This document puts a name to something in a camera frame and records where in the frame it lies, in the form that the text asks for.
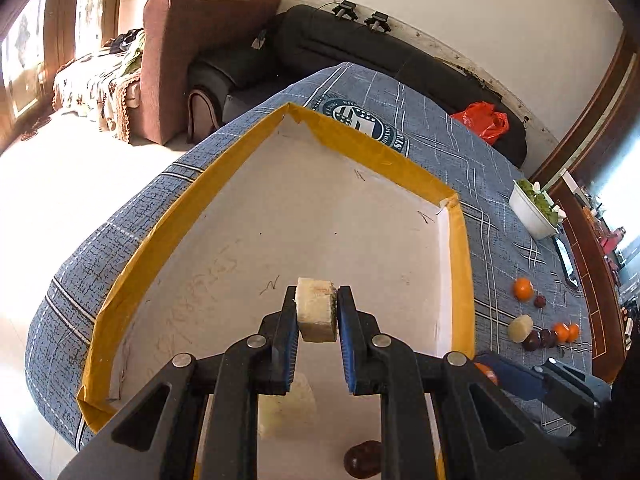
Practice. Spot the patterned blanket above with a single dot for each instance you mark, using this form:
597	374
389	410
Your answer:
90	85

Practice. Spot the black clamp device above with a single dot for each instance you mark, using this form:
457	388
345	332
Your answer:
378	21
345	10

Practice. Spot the wooden framed window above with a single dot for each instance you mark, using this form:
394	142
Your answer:
575	115

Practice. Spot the yellow-taped cardboard tray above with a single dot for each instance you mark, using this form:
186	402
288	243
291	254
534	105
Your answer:
325	220

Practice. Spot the small orange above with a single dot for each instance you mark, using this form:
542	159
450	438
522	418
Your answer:
523	289
486	371
574	331
561	333

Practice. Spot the wooden framed glass door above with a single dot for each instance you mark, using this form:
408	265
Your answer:
30	35

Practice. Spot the peeled banana piece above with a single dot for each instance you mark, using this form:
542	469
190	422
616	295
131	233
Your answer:
316	310
520	328
292	410

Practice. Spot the blue plaid tablecloth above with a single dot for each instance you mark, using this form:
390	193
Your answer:
475	170

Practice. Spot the red plastic bag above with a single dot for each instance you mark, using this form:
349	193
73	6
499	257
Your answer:
482	117

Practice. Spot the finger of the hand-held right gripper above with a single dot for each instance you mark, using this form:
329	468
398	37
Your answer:
510	375

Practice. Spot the black smartphone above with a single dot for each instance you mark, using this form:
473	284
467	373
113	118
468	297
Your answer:
565	260

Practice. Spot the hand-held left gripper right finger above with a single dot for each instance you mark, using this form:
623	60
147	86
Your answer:
346	340

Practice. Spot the black sofa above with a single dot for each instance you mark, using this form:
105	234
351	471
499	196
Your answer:
350	45

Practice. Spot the wooden cabinet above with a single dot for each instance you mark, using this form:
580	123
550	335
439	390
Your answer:
595	280

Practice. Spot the white bowl of greens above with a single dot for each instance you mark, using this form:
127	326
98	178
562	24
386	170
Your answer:
535	215

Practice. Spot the dark cloth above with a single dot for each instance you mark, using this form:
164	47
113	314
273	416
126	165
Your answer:
122	40

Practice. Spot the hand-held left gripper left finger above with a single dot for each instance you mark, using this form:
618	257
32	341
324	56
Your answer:
289	340

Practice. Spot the brown armchair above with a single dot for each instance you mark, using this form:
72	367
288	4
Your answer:
200	60

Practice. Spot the dried red date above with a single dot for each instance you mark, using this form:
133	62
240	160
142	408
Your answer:
531	341

